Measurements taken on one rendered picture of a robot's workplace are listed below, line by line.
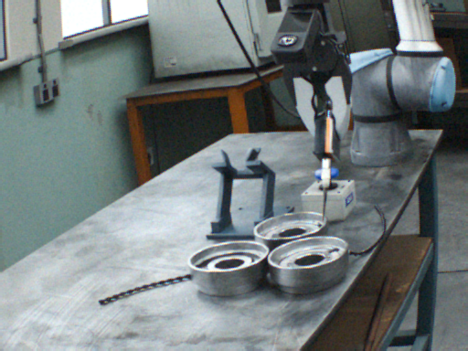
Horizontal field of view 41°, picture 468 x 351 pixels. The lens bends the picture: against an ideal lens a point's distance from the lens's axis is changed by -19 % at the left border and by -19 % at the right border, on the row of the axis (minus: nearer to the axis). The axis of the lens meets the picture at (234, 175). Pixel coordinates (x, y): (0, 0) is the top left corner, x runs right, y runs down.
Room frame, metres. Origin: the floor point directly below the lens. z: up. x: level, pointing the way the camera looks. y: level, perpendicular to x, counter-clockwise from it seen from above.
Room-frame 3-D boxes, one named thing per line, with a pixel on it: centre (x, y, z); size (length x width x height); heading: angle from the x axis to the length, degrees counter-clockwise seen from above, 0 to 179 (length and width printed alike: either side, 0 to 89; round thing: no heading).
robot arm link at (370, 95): (1.40, -0.32, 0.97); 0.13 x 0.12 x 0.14; 52
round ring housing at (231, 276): (0.89, 0.02, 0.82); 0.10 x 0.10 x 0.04
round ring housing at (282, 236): (0.97, -0.07, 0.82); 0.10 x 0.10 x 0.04
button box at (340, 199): (1.11, -0.15, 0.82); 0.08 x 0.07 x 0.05; 151
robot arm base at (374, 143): (1.40, -0.31, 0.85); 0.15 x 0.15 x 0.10
